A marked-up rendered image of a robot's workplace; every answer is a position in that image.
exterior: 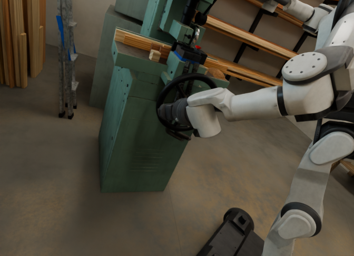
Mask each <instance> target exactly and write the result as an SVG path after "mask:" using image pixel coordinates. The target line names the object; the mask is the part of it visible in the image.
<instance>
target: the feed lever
mask: <svg viewBox="0 0 354 256"><path fill-rule="evenodd" d="M216 1H217V0H214V1H213V3H212V4H210V5H209V7H208V8H207V9H206V11H205V12H204V13H202V12H198V13H197V14H196V16H195V21H194V22H193V23H194V24H196V23H197V24H200V25H204V24H205V23H206V21H207V18H208V17H207V14H206V13H207V12H208V11H209V10H210V8H211V7H212V6H213V5H214V3H215V2H216Z"/></svg>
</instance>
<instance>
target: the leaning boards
mask: <svg viewBox="0 0 354 256"><path fill-rule="evenodd" d="M45 33H46V0H0V82H1V84H4V83H5V82H6V85H9V88H13V87H14V86H15V85H16V86H18V87H21V86H22V88H26V87H27V75H28V73H27V69H28V68H29V67H30V68H31V77H32V78H36V77H37V75H38V74H39V73H40V72H41V70H42V69H43V63H44V62H45Z"/></svg>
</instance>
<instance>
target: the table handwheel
mask: <svg viewBox="0 0 354 256"><path fill-rule="evenodd" d="M189 80H199V81H203V82H205V83H207V85H208V86H209V87H210V88H211V89H214V88H218V87H217V85H216V83H215V82H214V80H213V79H211V78H210V77H208V76H206V75H204V74H201V73H187V74H183V75H180V76H178V77H176V78H174V79H173V80H171V81H170V82H169V83H167V85H166V86H165V87H164V88H163V90H162V91H161V93H160V94H159V97H158V99H157V102H156V114H157V116H158V119H159V121H160V122H161V123H162V124H163V125H164V126H165V127H166V128H168V129H170V130H173V131H177V132H185V131H190V130H194V128H193V127H192V126H190V127H188V126H187V125H184V126H179V125H177V124H178V123H177V122H174V124H172V123H170V122H169V121H168V120H163V119H162V118H160V117H159V115H158V109H159V107H160V106H161V105H162V104H163V103H164V100H165V98H166V96H167V95H168V93H169V92H170V90H171V89H174V90H175V92H177V90H178V91H179V93H180V94H181V96H180V98H181V99H183V98H186V97H187V98H188V97H189V96H187V95H186V94H185V91H184V90H182V89H181V87H180V85H179V84H180V83H182V82H185V81H189ZM175 87H176V88H175Z"/></svg>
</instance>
